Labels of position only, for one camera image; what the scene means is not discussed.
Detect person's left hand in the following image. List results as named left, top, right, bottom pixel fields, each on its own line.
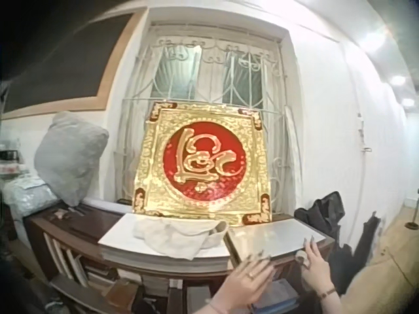
left=225, top=250, right=274, bottom=311

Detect person's right hand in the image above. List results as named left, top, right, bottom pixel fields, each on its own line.
left=295, top=235, right=335, bottom=294

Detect grey board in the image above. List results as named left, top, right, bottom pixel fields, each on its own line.
left=223, top=220, right=329, bottom=268

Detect blue box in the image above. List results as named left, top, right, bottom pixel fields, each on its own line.
left=250, top=277, right=301, bottom=312

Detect black bag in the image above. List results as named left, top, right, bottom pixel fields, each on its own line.
left=293, top=192, right=382, bottom=295

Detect white cloth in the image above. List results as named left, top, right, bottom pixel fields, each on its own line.
left=132, top=217, right=228, bottom=262

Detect gold and red plaque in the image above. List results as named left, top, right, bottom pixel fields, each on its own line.
left=132, top=101, right=274, bottom=227

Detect stack of white sheets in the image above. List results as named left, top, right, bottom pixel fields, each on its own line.
left=98, top=213, right=237, bottom=266

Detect row of books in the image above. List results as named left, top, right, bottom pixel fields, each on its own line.
left=44, top=231, right=111, bottom=289

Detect dark wooden shelf desk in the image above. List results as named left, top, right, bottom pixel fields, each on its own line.
left=24, top=199, right=337, bottom=314

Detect white iron window grille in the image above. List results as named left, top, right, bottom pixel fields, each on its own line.
left=114, top=35, right=306, bottom=205

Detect grey plastic bag bundle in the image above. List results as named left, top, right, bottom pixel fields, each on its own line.
left=33, top=111, right=110, bottom=207

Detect bubble wrap bundle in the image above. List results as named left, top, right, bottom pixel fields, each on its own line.
left=1, top=178, right=66, bottom=227

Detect brown strap wrist watch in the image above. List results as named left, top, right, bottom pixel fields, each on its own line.
left=318, top=285, right=337, bottom=300

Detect dark wood-framed wall board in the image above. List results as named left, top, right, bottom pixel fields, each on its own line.
left=1, top=11, right=147, bottom=119

